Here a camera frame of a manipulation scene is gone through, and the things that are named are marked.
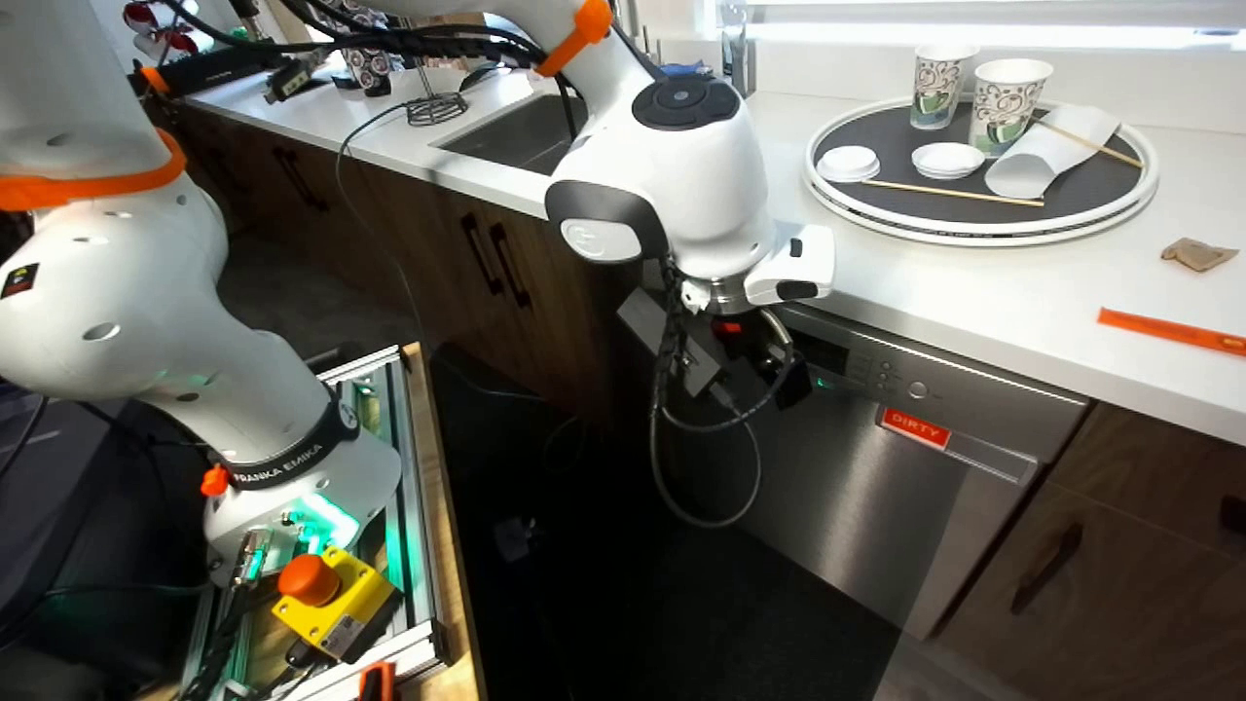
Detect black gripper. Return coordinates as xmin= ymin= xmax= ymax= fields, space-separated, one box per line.
xmin=616 ymin=276 xmax=818 ymax=415

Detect stainless dishwasher door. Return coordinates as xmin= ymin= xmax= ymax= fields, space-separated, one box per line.
xmin=736 ymin=300 xmax=1093 ymax=644

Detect red dirty sign magnet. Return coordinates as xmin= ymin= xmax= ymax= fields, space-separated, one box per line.
xmin=873 ymin=406 xmax=957 ymax=458

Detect small white dish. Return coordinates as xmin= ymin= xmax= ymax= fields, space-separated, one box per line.
xmin=909 ymin=142 xmax=995 ymax=188
xmin=816 ymin=142 xmax=883 ymax=188

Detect stainless steel sink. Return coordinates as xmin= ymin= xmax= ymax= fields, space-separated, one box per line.
xmin=431 ymin=86 xmax=591 ymax=180

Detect wooden chopstick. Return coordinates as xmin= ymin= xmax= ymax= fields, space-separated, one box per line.
xmin=1032 ymin=112 xmax=1148 ymax=177
xmin=861 ymin=177 xmax=1052 ymax=216

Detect wooden sink cabinet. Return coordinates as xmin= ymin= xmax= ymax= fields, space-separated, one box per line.
xmin=163 ymin=106 xmax=633 ymax=422

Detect patterned paper cup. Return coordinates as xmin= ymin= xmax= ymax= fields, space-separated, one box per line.
xmin=965 ymin=56 xmax=1054 ymax=160
xmin=909 ymin=42 xmax=983 ymax=136

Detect round black white tray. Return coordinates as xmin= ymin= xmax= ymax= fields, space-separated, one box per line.
xmin=803 ymin=93 xmax=1162 ymax=252

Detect yellow emergency stop box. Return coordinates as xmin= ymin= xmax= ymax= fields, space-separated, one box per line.
xmin=271 ymin=546 xmax=399 ymax=655

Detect flat orange strip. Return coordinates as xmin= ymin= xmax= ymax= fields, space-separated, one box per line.
xmin=1093 ymin=304 xmax=1246 ymax=364

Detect wooden cabinet door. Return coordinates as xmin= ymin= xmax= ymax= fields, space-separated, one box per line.
xmin=873 ymin=403 xmax=1246 ymax=701

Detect small brown packet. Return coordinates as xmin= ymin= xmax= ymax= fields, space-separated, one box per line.
xmin=1156 ymin=234 xmax=1246 ymax=276

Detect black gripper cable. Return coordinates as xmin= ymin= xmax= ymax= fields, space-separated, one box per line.
xmin=643 ymin=319 xmax=770 ymax=534

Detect black cabinet handle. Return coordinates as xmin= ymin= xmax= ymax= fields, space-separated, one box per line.
xmin=459 ymin=207 xmax=507 ymax=295
xmin=1009 ymin=517 xmax=1092 ymax=618
xmin=485 ymin=217 xmax=535 ymax=312

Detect black cable bundle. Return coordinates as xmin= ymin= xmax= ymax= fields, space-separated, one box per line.
xmin=121 ymin=0 xmax=591 ymax=147

